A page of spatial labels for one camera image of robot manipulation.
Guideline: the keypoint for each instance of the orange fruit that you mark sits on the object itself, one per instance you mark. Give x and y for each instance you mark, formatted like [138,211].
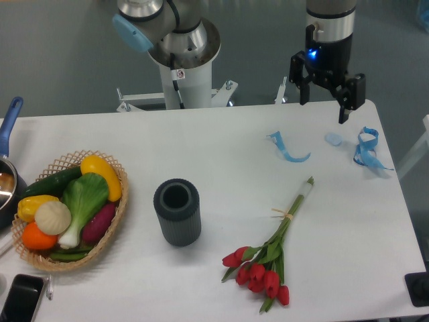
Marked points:
[35,239]

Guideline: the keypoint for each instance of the black smartphone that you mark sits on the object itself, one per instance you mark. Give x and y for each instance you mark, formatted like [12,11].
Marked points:
[23,298]

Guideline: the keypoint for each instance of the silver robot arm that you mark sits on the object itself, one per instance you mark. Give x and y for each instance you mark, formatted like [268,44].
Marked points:
[334,20]

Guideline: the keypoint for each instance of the light blue cap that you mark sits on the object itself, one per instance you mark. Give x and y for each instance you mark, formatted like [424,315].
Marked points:
[333,139]

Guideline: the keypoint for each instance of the blue tangled ribbon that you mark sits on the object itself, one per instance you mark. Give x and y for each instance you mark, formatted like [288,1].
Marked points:
[365,152]

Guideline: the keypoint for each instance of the purple sweet potato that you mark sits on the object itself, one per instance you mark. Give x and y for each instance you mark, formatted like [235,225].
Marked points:
[96,228]

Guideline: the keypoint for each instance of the woven wicker basket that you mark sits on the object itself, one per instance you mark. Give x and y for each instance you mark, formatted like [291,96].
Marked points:
[71,160]

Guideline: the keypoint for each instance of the white steamed bun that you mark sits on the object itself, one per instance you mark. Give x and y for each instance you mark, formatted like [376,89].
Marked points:
[53,217]

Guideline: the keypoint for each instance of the green cucumber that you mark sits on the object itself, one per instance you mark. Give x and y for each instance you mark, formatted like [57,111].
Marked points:
[53,184]

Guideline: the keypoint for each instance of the dark grey ribbed vase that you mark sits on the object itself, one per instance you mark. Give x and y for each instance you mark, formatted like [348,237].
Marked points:
[177,206]

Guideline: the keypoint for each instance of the blue ribbon strip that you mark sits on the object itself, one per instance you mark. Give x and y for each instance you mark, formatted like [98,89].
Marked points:
[277,139]

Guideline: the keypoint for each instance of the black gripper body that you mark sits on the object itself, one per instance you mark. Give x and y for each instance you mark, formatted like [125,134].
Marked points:
[326,65]

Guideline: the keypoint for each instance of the yellow bell pepper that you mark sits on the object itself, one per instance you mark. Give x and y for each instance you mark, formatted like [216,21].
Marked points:
[28,206]

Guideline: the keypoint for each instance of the blue handled saucepan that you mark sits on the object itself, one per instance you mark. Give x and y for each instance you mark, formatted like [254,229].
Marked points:
[12,184]

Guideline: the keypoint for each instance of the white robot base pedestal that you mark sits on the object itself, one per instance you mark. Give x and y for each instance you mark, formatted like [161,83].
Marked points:
[185,64]

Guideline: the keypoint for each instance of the black box at edge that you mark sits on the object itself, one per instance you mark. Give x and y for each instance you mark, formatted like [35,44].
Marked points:
[417,286]

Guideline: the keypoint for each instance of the red tulip bouquet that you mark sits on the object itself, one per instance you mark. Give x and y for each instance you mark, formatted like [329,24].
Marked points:
[261,269]

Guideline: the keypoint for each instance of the green bok choy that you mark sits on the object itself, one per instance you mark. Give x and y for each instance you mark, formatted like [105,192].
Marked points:
[84,197]

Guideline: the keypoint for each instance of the green pea pods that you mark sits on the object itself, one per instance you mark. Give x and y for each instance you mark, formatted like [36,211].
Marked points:
[70,255]

